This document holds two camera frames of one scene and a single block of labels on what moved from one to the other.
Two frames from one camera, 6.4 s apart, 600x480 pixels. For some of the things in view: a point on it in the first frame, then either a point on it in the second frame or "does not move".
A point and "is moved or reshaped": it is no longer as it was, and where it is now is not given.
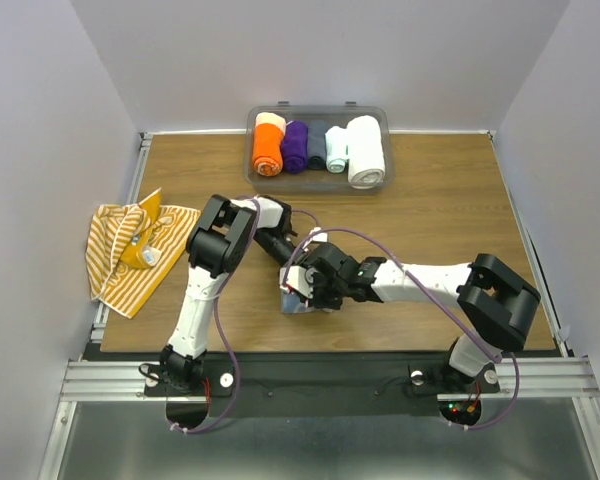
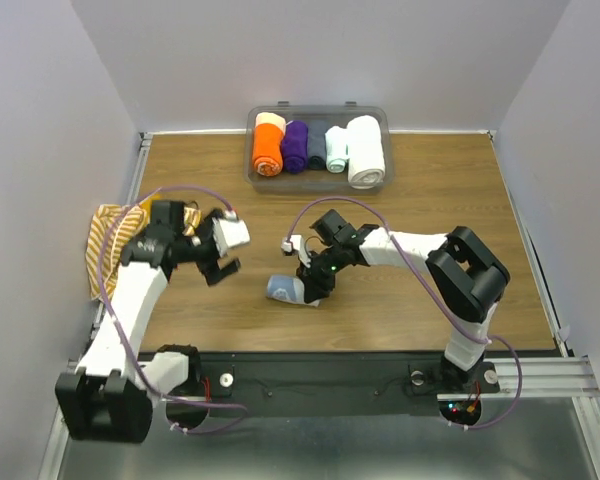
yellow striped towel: x=131 y=249 does not move
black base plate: x=326 y=385 does not move
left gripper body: x=274 y=244 → x=201 y=248
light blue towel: x=292 y=304 is moved or reshaped
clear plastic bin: x=317 y=180 does not move
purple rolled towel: x=295 y=146 does not move
